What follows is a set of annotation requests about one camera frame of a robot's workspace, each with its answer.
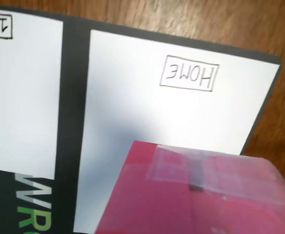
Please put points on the red paper box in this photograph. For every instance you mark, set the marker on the red paper box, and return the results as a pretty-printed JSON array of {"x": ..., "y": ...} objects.
[{"x": 157, "y": 207}]

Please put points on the white paper marked HOME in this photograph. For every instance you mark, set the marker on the white paper marked HOME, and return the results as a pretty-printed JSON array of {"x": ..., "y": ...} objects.
[{"x": 157, "y": 117}]

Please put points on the dark mat with WRO print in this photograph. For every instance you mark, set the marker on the dark mat with WRO print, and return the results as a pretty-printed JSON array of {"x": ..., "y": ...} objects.
[{"x": 71, "y": 97}]

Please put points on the white paper marked 1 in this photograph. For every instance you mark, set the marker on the white paper marked 1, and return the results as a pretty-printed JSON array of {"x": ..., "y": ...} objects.
[{"x": 23, "y": 97}]

